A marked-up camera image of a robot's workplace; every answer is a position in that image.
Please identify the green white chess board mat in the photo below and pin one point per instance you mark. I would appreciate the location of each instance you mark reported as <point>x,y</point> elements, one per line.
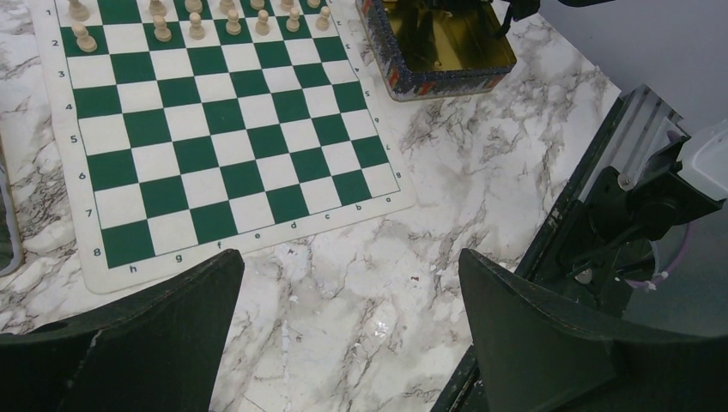
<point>174,151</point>

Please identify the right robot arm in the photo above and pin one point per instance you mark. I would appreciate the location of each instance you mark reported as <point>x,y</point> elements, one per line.
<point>680,182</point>

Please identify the aluminium rail right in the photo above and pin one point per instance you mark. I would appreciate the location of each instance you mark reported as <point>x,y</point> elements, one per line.
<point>639,131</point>

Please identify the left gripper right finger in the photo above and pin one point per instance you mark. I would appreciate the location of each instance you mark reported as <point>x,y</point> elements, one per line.
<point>539,351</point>

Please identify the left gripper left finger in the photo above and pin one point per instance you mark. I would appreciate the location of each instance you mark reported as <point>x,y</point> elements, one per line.
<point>158,349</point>

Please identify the light king chess piece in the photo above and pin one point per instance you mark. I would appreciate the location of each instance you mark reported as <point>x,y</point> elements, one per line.
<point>226,5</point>

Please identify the gold tin with light pieces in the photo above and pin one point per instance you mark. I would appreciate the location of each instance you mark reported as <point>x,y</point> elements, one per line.
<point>436,49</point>

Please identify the gold tin with dark pieces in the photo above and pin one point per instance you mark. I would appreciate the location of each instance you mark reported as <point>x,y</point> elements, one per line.
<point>12,255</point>

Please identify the light pawn chess piece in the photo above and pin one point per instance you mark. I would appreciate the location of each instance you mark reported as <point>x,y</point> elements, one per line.
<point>293,21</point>

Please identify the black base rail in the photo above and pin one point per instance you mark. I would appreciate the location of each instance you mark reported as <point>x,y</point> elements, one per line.
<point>565,259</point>

